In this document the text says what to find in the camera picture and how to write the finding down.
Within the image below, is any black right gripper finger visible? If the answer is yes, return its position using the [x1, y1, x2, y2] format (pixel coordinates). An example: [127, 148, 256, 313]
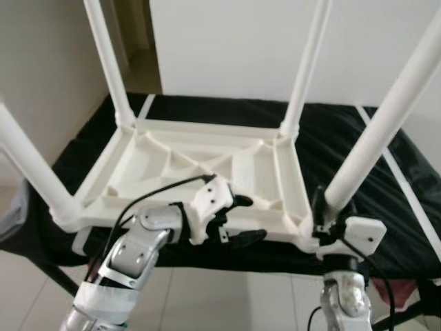
[312, 185, 332, 230]

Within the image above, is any white plastic table top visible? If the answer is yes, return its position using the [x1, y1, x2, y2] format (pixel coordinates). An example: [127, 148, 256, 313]
[69, 119, 326, 250]

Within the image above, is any white plastic table leg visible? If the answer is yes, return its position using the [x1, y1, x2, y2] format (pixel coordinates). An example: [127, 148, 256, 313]
[278, 0, 334, 139]
[0, 103, 81, 232]
[83, 0, 136, 130]
[324, 10, 441, 216]

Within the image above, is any black table cloth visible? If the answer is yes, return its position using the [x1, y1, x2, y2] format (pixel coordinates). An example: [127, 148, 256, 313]
[0, 93, 441, 280]

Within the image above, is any pink cloth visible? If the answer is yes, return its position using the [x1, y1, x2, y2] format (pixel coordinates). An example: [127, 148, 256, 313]
[372, 279, 398, 305]

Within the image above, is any black metal stand leg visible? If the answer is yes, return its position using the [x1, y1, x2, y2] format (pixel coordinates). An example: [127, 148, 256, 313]
[372, 300, 441, 330]

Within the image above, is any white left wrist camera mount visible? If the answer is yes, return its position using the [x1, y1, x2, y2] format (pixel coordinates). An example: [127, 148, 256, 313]
[188, 175, 236, 246]

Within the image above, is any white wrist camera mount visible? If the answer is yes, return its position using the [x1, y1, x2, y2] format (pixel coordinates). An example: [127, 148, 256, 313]
[316, 215, 387, 261]
[188, 175, 236, 246]

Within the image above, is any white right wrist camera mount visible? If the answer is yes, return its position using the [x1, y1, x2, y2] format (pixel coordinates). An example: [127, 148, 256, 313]
[316, 215, 387, 261]

